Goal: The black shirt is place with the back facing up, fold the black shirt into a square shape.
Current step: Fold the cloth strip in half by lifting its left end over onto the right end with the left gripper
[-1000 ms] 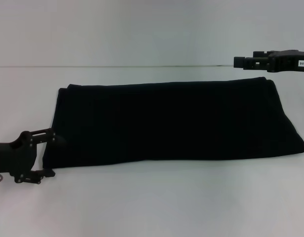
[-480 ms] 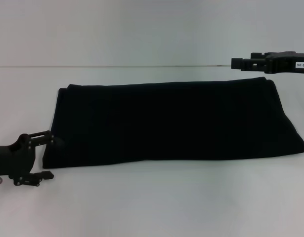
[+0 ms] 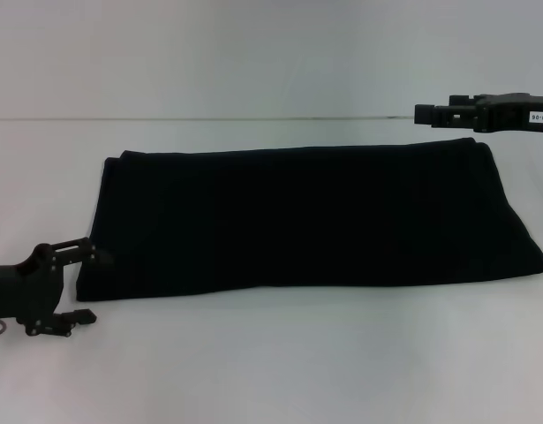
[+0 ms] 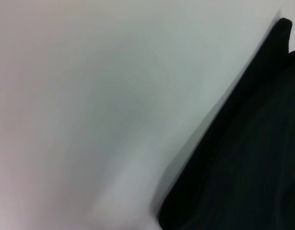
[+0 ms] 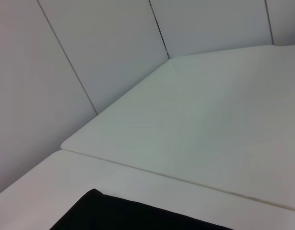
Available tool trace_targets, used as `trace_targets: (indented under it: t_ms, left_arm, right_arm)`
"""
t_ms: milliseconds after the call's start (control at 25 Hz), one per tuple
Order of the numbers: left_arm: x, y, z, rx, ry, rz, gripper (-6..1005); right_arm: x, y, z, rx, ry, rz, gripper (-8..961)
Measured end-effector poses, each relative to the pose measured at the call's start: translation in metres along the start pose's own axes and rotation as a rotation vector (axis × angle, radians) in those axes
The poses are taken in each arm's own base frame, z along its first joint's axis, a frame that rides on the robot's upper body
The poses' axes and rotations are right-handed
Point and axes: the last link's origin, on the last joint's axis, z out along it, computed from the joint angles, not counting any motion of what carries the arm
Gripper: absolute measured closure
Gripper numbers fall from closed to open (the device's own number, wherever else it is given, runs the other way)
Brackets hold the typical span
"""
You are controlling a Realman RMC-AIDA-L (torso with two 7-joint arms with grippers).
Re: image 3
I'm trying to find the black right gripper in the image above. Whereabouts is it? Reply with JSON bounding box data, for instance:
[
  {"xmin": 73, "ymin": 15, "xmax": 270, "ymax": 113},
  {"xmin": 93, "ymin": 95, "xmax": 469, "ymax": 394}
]
[{"xmin": 413, "ymin": 92, "xmax": 543, "ymax": 134}]

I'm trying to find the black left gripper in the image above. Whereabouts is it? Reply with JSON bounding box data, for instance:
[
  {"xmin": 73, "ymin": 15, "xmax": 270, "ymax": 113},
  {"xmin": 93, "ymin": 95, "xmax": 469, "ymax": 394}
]
[{"xmin": 0, "ymin": 237, "xmax": 116, "ymax": 338}]

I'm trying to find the black shirt with FREE print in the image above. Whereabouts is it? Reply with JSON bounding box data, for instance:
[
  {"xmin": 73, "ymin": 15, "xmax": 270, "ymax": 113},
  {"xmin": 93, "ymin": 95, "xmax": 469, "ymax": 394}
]
[{"xmin": 75, "ymin": 137, "xmax": 543, "ymax": 303}]

